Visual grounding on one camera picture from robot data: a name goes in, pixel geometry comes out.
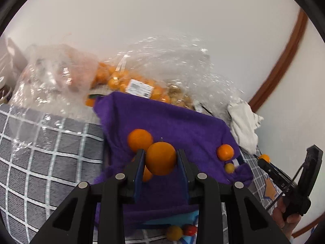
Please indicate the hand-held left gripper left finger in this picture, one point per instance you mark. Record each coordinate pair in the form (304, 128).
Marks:
(140, 175)

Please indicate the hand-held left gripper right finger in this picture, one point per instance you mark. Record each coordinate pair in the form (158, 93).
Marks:
(183, 175)

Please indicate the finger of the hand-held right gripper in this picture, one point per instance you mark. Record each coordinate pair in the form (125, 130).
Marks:
(275, 174)

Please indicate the small orange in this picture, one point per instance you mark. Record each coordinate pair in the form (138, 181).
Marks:
(139, 139)
(225, 152)
(264, 158)
(147, 174)

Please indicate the large orange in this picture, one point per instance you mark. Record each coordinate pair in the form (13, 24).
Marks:
(161, 161)

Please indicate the small yellow kumquat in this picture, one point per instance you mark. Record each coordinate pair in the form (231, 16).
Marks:
(229, 167)

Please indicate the person's right hand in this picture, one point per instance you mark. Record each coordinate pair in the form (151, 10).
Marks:
(289, 226)

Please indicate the purple towel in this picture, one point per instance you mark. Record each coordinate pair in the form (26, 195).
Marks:
(177, 122)

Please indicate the red cherry tomato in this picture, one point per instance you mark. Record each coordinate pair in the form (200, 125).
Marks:
(190, 230)

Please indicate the white cloth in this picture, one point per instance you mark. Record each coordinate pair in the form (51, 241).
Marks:
(243, 127)

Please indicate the yellow-green cherry tomato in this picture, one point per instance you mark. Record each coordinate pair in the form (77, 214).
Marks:
(174, 232)

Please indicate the large clear plastic bag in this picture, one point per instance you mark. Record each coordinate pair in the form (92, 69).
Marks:
(218, 89)

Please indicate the clear bag of oranges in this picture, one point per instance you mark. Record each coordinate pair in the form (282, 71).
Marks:
(114, 78)

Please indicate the grey checkered blanket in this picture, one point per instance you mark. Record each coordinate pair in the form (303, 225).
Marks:
(38, 172)

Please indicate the crumpled clear plastic bag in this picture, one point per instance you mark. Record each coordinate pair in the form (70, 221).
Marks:
(50, 86)

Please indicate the brown wooden door frame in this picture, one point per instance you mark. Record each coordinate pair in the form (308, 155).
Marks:
(281, 63)

